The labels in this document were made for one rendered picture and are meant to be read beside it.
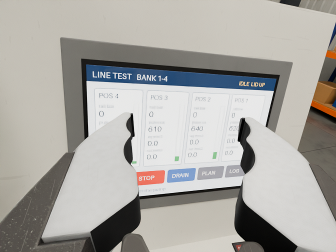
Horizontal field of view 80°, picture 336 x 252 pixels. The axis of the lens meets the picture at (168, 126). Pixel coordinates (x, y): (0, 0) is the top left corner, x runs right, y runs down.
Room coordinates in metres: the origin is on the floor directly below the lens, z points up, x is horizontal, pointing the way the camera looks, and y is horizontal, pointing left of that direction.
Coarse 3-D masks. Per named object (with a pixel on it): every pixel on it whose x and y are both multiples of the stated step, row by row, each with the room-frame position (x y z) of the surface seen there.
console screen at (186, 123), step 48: (96, 48) 0.34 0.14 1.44; (144, 48) 0.37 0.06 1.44; (96, 96) 0.32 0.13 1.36; (144, 96) 0.35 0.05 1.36; (192, 96) 0.39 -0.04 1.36; (240, 96) 0.42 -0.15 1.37; (144, 144) 0.33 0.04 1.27; (192, 144) 0.37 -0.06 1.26; (144, 192) 0.31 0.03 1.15; (192, 192) 0.34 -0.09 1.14
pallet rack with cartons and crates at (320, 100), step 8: (328, 56) 4.39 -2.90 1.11; (328, 80) 4.92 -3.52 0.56; (320, 88) 4.37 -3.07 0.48; (328, 88) 4.24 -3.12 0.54; (320, 96) 4.29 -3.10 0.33; (328, 96) 4.17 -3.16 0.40; (312, 104) 4.23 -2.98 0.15; (320, 104) 4.11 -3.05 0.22; (328, 104) 4.15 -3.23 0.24; (328, 112) 3.91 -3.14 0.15
